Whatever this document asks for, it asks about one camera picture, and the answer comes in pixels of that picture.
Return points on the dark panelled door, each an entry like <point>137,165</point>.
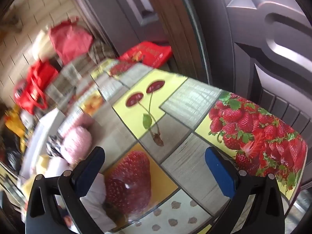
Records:
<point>268,53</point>

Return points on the white cardboard box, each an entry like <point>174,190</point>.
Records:
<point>50,123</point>

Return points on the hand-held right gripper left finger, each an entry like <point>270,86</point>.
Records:
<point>90,170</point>

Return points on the pinkish red fabric bag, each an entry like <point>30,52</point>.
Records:
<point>69,41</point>

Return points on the white foam rolls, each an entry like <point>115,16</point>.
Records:
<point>40,45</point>

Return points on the black white patterned cloth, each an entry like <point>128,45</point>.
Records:
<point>52,147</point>

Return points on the yellow bag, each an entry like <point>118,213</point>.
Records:
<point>14,124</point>

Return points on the plaid cloth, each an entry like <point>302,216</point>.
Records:
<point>100,51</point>

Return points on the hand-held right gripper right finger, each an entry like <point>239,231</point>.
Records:
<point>220,173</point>

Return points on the pink plush toy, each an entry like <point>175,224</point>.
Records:
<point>76,140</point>

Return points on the red tote bag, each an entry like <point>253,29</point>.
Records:
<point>31,92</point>

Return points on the red gift bag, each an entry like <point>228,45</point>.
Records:
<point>146,53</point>

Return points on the fruit print tablecloth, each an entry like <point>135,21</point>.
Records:
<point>185,151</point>

